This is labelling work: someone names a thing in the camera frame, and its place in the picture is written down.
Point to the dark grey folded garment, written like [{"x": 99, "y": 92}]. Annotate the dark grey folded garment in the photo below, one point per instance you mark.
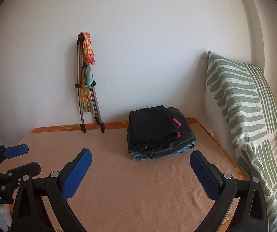
[{"x": 172, "y": 140}]

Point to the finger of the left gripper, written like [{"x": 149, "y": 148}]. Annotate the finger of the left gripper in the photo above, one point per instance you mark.
[{"x": 12, "y": 152}]

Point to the green patterned white pillow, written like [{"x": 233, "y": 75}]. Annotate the green patterned white pillow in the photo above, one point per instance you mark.
[{"x": 243, "y": 115}]

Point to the black pants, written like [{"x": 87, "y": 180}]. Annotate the black pants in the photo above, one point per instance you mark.
[{"x": 153, "y": 128}]

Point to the folded metal drying rack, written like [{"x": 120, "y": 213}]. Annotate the folded metal drying rack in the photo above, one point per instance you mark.
[{"x": 95, "y": 106}]

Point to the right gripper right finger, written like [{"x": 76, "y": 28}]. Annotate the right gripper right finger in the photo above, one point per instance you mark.
[{"x": 214, "y": 183}]

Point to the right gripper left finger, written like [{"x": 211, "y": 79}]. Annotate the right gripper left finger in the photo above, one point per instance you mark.
[{"x": 68, "y": 180}]

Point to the colourful floral cloth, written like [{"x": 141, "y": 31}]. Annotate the colourful floral cloth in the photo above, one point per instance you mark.
[{"x": 86, "y": 75}]

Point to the blue folded jeans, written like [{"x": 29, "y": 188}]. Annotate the blue folded jeans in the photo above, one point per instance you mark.
[{"x": 156, "y": 155}]

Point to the orange floral bed sheet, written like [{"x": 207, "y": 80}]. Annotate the orange floral bed sheet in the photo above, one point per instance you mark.
[{"x": 119, "y": 125}]

